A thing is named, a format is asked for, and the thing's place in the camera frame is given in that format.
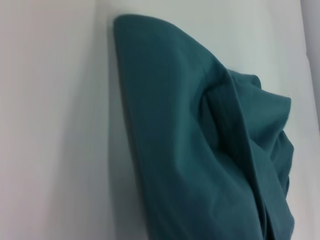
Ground teal blue printed t-shirt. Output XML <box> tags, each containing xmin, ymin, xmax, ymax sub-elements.
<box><xmin>112</xmin><ymin>13</ymin><xmax>296</xmax><ymax>240</ymax></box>

